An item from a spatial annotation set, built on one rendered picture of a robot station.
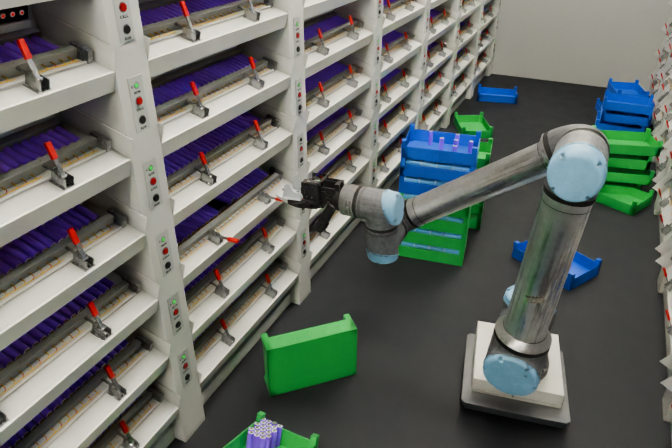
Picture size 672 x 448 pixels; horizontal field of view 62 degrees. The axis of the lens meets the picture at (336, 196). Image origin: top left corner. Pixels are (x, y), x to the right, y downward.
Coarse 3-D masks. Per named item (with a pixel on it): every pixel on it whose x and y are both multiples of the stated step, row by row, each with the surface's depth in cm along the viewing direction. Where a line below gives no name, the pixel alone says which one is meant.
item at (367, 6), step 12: (360, 0) 230; (372, 0) 228; (360, 12) 232; (372, 12) 230; (360, 48) 239; (372, 48) 237; (360, 60) 241; (372, 60) 239; (372, 84) 244; (360, 96) 249; (372, 96) 247; (372, 108) 250; (372, 120) 253; (372, 132) 256; (372, 144) 260; (372, 156) 263; (360, 180) 268
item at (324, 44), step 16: (320, 16) 224; (336, 16) 232; (352, 16) 234; (304, 32) 207; (320, 32) 197; (336, 32) 216; (352, 32) 219; (368, 32) 231; (304, 48) 196; (320, 48) 198; (336, 48) 207; (352, 48) 218; (320, 64) 196
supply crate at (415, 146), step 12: (408, 132) 239; (420, 132) 243; (444, 132) 239; (480, 132) 233; (408, 144) 241; (420, 144) 241; (432, 144) 241; (444, 144) 241; (468, 144) 239; (408, 156) 228; (420, 156) 227; (432, 156) 225; (444, 156) 223; (456, 156) 222; (468, 156) 220
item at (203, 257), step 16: (272, 160) 195; (288, 176) 195; (272, 192) 189; (224, 208) 175; (256, 208) 180; (272, 208) 186; (240, 224) 171; (256, 224) 180; (208, 240) 162; (224, 240) 164; (192, 256) 155; (208, 256) 157; (192, 272) 152
